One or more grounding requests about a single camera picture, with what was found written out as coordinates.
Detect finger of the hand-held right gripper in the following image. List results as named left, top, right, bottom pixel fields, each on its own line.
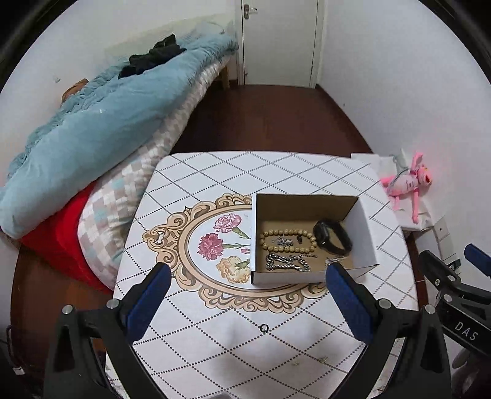
left=464, top=243, right=491, bottom=277
left=418, top=250, right=491, bottom=304

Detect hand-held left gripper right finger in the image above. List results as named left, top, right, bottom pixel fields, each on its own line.
left=325, top=263, right=453, bottom=399

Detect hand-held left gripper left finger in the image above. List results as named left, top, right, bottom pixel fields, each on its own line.
left=43, top=263, right=172, bottom=399

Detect white cardboard box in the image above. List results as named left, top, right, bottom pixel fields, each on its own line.
left=251, top=193, right=380, bottom=286

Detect floral patterned tablecloth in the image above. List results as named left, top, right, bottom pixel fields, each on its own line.
left=113, top=151, right=419, bottom=399

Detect black smart band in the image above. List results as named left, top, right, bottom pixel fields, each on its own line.
left=313, top=219, right=353, bottom=257

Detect pink plush toy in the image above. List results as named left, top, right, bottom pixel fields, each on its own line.
left=380, top=151, right=426, bottom=223

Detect checkered quilt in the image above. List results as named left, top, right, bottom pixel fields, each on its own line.
left=77, top=59, right=231, bottom=290

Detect red blanket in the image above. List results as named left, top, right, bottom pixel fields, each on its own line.
left=19, top=182, right=116, bottom=294

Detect white side table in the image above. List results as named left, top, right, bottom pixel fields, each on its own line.
left=351, top=151, right=436, bottom=231

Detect light blue blanket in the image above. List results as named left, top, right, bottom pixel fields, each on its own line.
left=0, top=33, right=239, bottom=238

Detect brown plush item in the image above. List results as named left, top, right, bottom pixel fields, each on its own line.
left=61, top=79, right=90, bottom=103

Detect black clothes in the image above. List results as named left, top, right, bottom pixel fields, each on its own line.
left=118, top=34, right=187, bottom=79

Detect white door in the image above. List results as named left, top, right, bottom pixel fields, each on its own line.
left=241, top=0, right=321, bottom=87

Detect white wall socket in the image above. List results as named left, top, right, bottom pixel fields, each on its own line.
left=433, top=217, right=455, bottom=242

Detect silver chain bracelet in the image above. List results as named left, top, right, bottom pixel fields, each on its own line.
left=265, top=252, right=317, bottom=272

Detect wooden bead bracelet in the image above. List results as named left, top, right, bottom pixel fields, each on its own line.
left=259, top=229, right=318, bottom=254

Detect black cable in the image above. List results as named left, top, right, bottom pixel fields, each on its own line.
left=5, top=324, right=24, bottom=374

